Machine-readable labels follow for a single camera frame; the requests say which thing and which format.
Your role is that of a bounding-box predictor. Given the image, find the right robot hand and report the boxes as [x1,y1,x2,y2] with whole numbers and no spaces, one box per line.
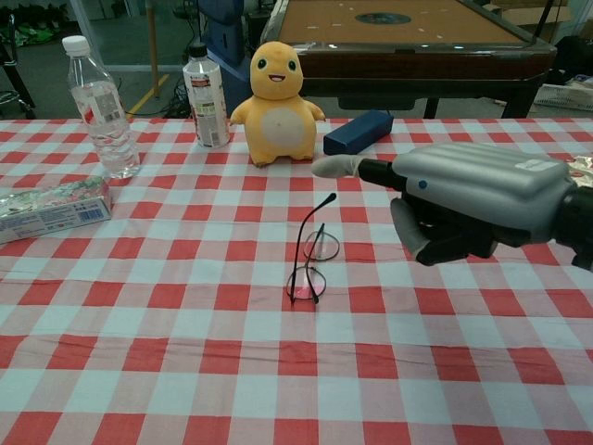
[310,142,577,267]

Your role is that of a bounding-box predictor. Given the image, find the thin-framed eyeglasses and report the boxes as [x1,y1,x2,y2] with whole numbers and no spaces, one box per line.
[284,192,339,306]

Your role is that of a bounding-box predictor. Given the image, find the brown snack packet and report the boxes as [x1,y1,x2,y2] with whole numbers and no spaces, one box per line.
[562,156,593,189]

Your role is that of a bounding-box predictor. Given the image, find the white plastic basket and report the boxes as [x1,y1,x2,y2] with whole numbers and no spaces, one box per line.
[533,83,593,112]

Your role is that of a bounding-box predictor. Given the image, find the dark blue glasses case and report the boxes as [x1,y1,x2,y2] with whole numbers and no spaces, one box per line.
[322,108,395,157]

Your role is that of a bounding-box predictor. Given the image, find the brown mahjong table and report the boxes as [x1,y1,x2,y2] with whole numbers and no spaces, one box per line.
[259,0,558,119]

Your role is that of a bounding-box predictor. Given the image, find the yellow dinosaur plush toy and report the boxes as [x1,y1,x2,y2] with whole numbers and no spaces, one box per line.
[229,41,327,169]

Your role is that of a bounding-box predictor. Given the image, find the red white checkered tablecloth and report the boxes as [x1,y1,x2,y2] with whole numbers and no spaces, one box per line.
[0,117,593,445]

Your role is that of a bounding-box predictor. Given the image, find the white drink bottle black cap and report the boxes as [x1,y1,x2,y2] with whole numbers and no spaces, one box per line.
[182,44,232,149]

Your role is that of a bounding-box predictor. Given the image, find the blue machine stand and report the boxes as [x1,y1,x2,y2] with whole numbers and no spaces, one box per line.
[198,0,254,121]

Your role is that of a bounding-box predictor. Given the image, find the wooden pole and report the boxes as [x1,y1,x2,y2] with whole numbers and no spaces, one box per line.
[145,0,161,99]

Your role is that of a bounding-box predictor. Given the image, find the clear water bottle white cap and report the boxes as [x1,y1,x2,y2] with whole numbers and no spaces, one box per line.
[61,35,142,180]

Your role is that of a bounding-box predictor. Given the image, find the toothpaste box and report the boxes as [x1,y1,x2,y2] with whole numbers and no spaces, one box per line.
[0,175,114,246]

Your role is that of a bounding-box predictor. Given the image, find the black metal chair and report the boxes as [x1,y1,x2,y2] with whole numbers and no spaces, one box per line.
[0,13,37,120]

